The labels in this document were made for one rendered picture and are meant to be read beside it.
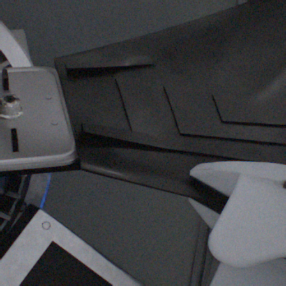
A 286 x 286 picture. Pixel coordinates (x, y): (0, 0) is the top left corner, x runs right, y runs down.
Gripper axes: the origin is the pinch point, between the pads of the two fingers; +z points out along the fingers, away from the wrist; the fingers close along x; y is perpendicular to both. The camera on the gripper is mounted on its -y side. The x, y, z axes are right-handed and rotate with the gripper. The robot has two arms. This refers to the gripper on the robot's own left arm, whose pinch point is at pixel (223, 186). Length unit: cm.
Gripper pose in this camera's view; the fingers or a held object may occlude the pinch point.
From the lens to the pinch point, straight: 37.4
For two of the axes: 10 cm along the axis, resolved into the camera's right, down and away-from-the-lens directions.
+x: 0.0, 7.4, 6.7
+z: -7.6, -4.3, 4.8
